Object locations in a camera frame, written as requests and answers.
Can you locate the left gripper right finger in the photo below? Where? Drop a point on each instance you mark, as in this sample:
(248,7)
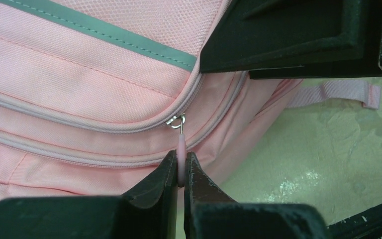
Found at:
(210,213)

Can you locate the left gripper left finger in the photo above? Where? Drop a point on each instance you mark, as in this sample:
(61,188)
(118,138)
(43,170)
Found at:
(146,211)

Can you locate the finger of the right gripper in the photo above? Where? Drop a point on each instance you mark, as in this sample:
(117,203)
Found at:
(274,39)

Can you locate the pink student backpack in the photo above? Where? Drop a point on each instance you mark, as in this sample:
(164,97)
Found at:
(90,89)

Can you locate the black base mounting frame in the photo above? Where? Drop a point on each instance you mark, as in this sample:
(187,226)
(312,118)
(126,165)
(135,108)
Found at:
(364,225)

